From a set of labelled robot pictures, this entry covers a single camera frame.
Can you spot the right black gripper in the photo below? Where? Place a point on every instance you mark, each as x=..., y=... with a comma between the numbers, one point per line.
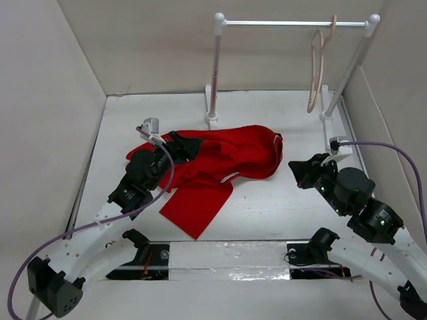
x=301, y=169

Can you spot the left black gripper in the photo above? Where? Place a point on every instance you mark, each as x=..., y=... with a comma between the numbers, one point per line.
x=183, y=149

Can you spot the red trousers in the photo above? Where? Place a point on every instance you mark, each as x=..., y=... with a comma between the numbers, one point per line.
x=202, y=186

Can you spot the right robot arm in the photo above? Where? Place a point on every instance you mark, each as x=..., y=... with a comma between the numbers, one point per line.
x=349, y=192

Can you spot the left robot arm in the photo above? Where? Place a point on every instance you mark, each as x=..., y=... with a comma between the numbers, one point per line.
x=60, y=279

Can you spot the beige wooden hanger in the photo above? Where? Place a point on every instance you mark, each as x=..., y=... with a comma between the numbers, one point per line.
x=318, y=47

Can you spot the white clothes rack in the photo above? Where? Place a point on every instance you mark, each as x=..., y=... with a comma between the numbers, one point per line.
x=328, y=103

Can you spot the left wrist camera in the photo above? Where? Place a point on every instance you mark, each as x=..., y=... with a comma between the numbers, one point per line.
x=150, y=126

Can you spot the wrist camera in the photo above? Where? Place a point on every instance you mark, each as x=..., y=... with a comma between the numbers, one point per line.
x=339, y=150
x=150, y=126

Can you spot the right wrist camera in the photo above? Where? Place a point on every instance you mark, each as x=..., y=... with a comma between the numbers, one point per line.
x=339, y=150

